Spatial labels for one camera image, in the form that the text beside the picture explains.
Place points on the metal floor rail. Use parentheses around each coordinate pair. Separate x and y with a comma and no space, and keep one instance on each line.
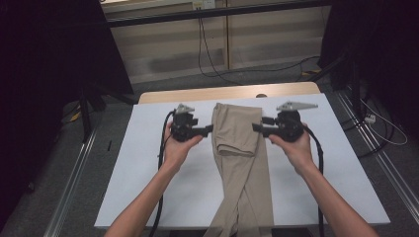
(70,184)
(385,164)

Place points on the person's right hand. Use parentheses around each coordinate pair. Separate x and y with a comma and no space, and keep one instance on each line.
(298,153)

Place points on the black stand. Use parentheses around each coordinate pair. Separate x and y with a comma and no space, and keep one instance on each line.
(354,85)
(86,112)

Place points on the round table grommet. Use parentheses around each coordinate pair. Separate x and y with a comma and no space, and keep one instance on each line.
(261,95)

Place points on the black curtain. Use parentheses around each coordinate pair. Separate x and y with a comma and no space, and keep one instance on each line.
(49,65)
(378,39)

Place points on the white table cover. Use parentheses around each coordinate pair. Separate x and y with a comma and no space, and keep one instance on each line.
(197,184)

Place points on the white wall socket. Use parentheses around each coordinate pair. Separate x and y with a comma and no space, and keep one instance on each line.
(204,4)

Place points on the beige pants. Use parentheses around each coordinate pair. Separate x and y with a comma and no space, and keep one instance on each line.
(242,171)

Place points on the person's left hand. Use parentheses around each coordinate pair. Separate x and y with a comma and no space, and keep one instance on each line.
(174,153)

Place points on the wooden table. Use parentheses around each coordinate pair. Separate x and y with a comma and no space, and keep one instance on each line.
(214,93)

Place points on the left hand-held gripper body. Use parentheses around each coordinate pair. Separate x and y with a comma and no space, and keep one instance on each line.
(183,126)

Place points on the black horizontal bar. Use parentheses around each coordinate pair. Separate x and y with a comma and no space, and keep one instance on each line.
(197,15)

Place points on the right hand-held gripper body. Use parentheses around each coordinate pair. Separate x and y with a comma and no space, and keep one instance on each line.
(290,126)

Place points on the white power strip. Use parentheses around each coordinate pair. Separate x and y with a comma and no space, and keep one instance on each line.
(370,118)

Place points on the small black stick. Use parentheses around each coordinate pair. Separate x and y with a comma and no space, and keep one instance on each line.
(109,145)

